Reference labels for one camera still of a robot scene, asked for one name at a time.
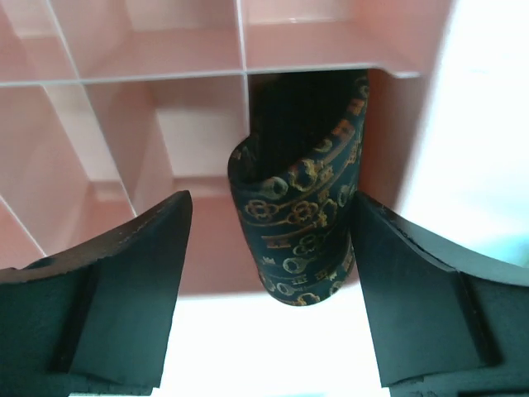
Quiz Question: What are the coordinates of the dark brown patterned tie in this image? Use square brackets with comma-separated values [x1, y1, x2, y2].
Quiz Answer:
[227, 69, 369, 306]

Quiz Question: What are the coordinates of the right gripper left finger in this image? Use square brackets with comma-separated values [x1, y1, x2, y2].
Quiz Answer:
[1, 191, 193, 393]

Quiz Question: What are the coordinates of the pink divided organizer tray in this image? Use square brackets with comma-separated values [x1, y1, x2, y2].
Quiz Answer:
[1, 1, 453, 294]

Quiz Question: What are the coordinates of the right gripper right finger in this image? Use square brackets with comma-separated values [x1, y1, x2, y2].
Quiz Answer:
[350, 192, 528, 389]

